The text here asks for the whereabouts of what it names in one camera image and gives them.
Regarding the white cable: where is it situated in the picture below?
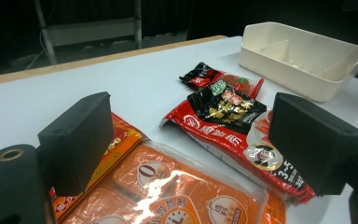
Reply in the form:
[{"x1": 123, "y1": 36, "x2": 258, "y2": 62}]
[{"x1": 25, "y1": 30, "x2": 47, "y2": 71}]

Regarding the clear orange seasoning packet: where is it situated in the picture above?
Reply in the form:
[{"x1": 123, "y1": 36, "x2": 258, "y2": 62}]
[{"x1": 57, "y1": 140, "x2": 288, "y2": 224}]

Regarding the cream plastic storage box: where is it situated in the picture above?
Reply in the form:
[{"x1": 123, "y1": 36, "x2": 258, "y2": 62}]
[{"x1": 239, "y1": 21, "x2": 358, "y2": 104}]

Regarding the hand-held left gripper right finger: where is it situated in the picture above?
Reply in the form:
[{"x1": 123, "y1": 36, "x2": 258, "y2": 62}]
[{"x1": 268, "y1": 91, "x2": 358, "y2": 197}]

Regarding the red black seasoning packet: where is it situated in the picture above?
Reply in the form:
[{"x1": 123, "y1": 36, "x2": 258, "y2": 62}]
[{"x1": 159, "y1": 83, "x2": 317, "y2": 205}]

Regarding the small red black snack packet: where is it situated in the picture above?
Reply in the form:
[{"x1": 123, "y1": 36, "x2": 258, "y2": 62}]
[{"x1": 178, "y1": 62, "x2": 265, "y2": 101}]

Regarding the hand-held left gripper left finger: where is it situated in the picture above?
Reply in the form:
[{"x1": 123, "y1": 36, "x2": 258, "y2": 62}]
[{"x1": 36, "y1": 91, "x2": 115, "y2": 198}]

